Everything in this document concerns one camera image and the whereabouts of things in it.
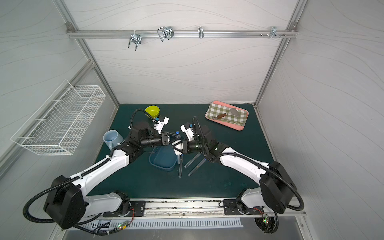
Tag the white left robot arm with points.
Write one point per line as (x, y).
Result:
(67, 201)

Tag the metal bracket hook right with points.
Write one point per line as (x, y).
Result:
(273, 34)

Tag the white wire basket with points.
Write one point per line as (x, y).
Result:
(58, 125)

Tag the metal clamp hook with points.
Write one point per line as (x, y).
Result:
(165, 33)

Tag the metal U-bolt hook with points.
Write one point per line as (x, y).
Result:
(135, 40)

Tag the green checkered cloth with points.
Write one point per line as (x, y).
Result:
(217, 109)

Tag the white slotted cable duct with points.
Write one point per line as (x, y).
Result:
(156, 224)

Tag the small metal ring hook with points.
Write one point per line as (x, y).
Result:
(201, 32)

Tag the light blue ribbed mug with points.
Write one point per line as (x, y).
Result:
(112, 138)

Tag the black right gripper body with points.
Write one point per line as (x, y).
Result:
(185, 146)

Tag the spatula with wooden handle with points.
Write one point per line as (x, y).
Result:
(232, 111)

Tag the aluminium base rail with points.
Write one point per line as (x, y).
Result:
(157, 208)

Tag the blue translucent plastic container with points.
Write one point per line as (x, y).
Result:
(163, 158)

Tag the uncapped clear test tube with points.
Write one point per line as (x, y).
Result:
(180, 169)

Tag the test tube with blue cap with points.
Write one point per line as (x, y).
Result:
(192, 160)

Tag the yellow-green plastic bowl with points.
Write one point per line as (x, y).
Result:
(154, 111)

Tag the aluminium top rail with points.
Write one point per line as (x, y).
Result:
(179, 34)

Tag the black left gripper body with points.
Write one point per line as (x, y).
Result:
(165, 139)

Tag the pink tray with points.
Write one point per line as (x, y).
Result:
(232, 126)

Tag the black cooling fan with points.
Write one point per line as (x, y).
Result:
(267, 225)

